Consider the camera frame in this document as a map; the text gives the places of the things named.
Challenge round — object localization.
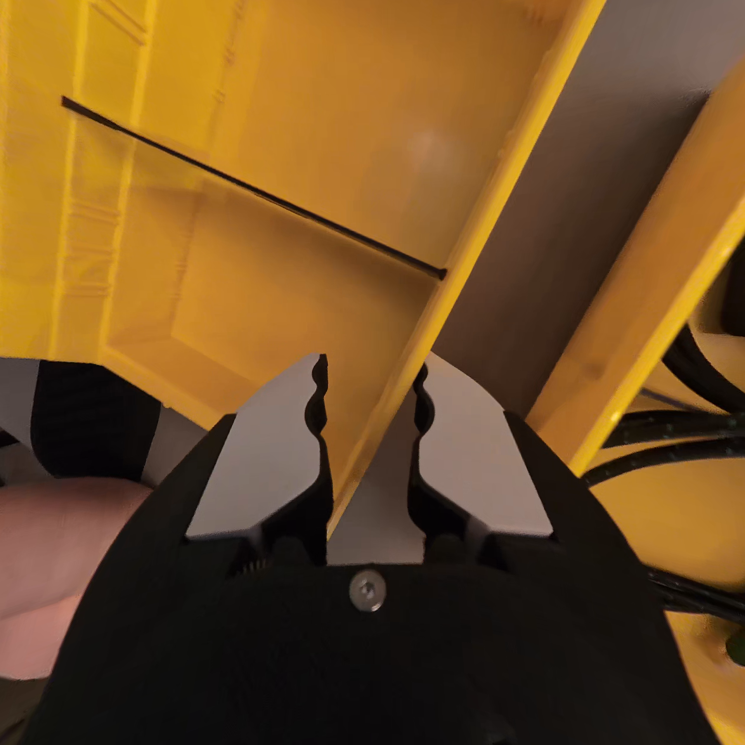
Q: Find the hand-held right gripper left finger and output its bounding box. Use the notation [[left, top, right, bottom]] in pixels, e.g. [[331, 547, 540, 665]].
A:
[[185, 352, 334, 539]]

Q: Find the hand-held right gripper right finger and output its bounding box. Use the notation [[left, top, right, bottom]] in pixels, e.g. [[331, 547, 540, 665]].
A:
[[407, 352, 554, 537]]

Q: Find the black blue-flecked HDMI cable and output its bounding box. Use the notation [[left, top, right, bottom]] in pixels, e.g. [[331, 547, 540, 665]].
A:
[[582, 409, 745, 489]]

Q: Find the yellow plastic bin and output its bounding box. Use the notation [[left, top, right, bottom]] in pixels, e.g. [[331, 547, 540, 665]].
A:
[[0, 0, 606, 539], [524, 58, 745, 745]]

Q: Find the person's left forearm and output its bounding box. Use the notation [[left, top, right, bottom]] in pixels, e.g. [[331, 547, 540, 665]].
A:
[[0, 477, 155, 682]]

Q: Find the black quilted pad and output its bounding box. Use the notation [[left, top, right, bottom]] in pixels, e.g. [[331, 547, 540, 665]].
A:
[[32, 361, 161, 484]]

